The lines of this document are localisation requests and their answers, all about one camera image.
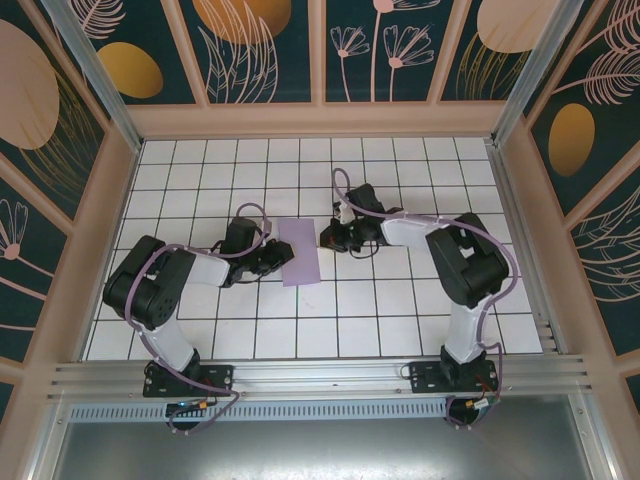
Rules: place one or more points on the purple paper sheet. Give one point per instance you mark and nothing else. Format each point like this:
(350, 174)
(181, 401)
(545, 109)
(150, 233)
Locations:
(306, 265)

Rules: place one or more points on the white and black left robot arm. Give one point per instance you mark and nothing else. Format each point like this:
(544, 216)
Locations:
(150, 285)

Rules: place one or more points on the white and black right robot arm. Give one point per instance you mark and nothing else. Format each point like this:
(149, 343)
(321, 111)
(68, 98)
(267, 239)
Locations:
(470, 265)

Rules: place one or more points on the grey metal sheet panel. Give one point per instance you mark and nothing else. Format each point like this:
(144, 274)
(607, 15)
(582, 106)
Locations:
(320, 450)

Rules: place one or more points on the yellow power connector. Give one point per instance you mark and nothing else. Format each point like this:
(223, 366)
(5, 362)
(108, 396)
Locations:
(202, 403)
(470, 403)

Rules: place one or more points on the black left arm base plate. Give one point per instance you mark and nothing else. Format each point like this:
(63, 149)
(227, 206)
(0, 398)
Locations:
(220, 377)

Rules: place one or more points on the aluminium mounting rail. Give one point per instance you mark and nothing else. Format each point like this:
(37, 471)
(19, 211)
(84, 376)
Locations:
(320, 372)

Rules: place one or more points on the aluminium side rail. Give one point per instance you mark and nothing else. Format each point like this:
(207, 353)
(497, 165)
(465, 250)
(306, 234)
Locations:
(530, 260)

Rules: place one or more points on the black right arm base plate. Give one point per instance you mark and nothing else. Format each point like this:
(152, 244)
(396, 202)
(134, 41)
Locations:
(425, 377)

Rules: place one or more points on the aluminium corner post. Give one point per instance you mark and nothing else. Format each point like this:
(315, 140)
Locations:
(525, 75)
(100, 85)

